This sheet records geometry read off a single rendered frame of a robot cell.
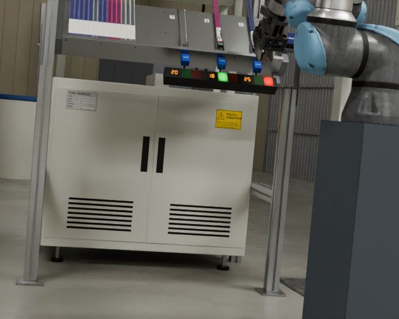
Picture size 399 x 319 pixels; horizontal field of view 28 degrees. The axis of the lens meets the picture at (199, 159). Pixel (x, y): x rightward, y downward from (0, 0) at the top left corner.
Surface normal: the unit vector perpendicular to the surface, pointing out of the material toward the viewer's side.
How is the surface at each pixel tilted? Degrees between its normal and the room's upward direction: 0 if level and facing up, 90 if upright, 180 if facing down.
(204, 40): 47
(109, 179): 90
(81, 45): 137
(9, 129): 94
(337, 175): 90
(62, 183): 90
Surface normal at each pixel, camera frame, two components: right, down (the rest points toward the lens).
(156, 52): 0.06, 0.78
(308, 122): -0.91, -0.06
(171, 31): 0.19, -0.62
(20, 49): 0.41, 0.08
